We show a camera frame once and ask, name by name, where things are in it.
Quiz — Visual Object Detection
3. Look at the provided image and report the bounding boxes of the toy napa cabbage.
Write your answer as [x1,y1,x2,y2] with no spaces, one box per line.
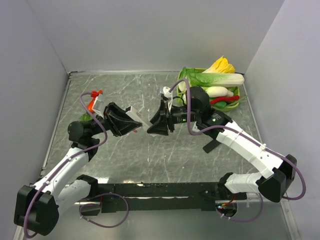
[177,67,245,88]

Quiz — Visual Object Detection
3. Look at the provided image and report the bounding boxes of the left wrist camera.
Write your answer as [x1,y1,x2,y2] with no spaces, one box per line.
[91,93,106,118]

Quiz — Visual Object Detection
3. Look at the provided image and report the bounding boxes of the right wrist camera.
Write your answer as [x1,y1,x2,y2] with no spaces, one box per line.
[159,86,173,112]

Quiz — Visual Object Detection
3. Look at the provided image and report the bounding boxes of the orange toy carrot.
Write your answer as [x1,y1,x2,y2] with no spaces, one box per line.
[79,90,103,121]

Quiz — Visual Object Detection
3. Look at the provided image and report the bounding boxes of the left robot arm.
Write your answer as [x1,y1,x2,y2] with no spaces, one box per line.
[13,101,148,238]

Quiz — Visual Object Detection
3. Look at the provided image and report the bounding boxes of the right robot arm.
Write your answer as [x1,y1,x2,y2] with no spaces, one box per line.
[147,86,297,203]

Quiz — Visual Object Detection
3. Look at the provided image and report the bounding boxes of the green plastic basket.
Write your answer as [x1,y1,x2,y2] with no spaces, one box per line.
[176,67,241,113]

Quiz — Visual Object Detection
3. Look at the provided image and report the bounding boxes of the white remote control body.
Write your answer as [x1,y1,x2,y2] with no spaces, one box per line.
[125,106,151,131]

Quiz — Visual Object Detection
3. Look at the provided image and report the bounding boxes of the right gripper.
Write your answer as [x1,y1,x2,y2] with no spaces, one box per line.
[147,99,200,136]

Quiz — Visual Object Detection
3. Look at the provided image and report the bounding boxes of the small white remote control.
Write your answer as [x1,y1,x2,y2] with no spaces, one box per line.
[192,122,203,134]

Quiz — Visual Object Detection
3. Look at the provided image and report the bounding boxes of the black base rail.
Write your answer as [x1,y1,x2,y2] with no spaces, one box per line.
[79,182,247,213]

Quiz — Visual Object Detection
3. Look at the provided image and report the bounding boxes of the green toy pepper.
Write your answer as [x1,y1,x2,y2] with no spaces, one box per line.
[212,101,227,109]

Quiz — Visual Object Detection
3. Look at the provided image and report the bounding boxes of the white toy radish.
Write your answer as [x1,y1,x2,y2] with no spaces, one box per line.
[205,86,234,98]

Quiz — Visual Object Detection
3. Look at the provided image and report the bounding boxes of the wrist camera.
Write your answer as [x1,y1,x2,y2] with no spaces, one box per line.
[159,86,173,112]
[91,93,106,118]

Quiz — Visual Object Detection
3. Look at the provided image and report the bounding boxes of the yellow toy cabbage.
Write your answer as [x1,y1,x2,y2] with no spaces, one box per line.
[203,55,236,74]

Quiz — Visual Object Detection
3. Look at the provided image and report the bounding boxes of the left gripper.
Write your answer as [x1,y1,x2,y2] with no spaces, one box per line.
[88,102,142,137]

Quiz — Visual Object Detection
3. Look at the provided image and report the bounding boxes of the red toy chili pepper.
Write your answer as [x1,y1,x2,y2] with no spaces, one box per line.
[210,95,240,105]

